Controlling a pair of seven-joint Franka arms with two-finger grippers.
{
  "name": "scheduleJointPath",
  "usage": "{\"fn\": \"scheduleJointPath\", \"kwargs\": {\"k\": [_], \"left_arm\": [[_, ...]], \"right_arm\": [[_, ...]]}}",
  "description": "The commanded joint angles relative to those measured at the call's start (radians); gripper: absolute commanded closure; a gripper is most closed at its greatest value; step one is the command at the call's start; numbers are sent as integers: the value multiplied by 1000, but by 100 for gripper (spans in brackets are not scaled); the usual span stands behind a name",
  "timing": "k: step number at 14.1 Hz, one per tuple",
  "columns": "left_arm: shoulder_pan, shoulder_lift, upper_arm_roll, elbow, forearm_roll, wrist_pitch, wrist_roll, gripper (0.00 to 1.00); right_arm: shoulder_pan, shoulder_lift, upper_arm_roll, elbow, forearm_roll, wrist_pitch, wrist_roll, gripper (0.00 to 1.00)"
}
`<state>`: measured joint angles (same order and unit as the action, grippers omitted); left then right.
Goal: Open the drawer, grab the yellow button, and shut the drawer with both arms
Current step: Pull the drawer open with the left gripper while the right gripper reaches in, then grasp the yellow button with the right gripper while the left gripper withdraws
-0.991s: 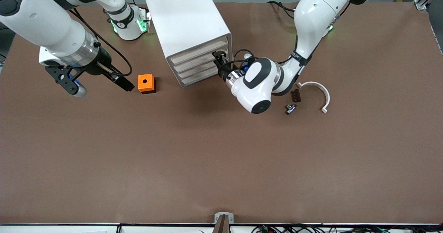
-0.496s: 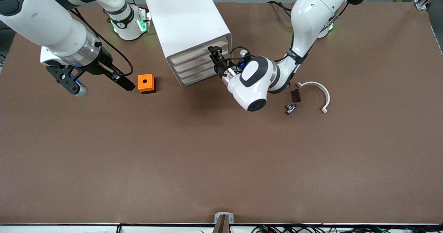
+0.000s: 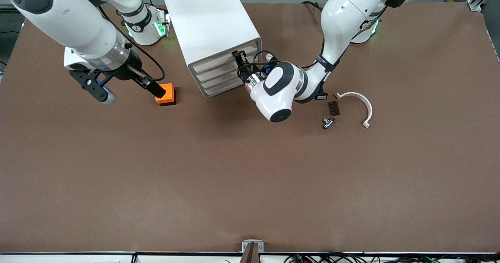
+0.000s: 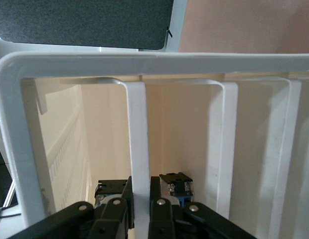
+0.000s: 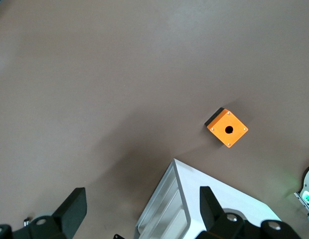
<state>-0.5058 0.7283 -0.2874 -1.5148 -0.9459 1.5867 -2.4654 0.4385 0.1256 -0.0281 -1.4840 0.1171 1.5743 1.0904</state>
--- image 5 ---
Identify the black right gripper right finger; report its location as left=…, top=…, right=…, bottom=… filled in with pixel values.
left=195, top=186, right=301, bottom=239

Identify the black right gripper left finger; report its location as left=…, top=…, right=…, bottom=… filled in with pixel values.
left=0, top=187, right=89, bottom=239

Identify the white plastic drawer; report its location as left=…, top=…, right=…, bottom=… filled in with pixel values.
left=139, top=206, right=192, bottom=239

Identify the white drawer cabinet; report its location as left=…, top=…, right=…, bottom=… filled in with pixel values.
left=134, top=157, right=282, bottom=239

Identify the orange button enclosure box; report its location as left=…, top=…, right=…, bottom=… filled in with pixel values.
left=204, top=107, right=249, bottom=150

